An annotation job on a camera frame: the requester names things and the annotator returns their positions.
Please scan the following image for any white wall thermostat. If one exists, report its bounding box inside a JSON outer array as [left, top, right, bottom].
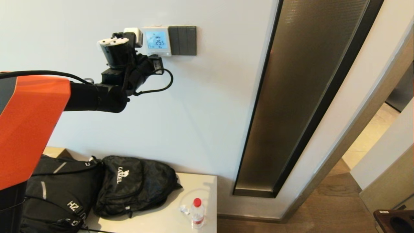
[[141, 27, 172, 57]]

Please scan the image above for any black Camel logo backpack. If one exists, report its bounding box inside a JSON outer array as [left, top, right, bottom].
[[93, 156, 183, 219]]

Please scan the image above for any large black backpack white lettering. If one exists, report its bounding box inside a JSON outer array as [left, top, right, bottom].
[[19, 155, 105, 233]]

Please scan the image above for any clear water bottle red cap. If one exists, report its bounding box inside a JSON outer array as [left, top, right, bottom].
[[190, 198, 205, 229]]

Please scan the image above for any dark grey appliance beyond doorway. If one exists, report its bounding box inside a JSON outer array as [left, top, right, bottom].
[[384, 60, 414, 113]]

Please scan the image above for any beige wooden cabinet side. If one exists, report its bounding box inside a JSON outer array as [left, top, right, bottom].
[[360, 147, 414, 214]]

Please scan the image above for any dark brown wooden object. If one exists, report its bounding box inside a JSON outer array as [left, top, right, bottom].
[[373, 209, 414, 233]]

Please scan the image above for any black looped gripper cable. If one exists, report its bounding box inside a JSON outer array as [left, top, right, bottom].
[[133, 68, 174, 96]]

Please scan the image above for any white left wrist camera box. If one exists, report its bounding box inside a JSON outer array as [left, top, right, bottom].
[[124, 28, 143, 48]]

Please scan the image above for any grey triple wall switch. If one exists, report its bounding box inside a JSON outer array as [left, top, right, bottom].
[[168, 26, 197, 56]]

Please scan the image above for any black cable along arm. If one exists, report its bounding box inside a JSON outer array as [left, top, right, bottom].
[[0, 70, 94, 85]]

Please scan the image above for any grey brown door frame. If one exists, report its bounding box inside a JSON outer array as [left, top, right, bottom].
[[280, 19, 414, 224]]

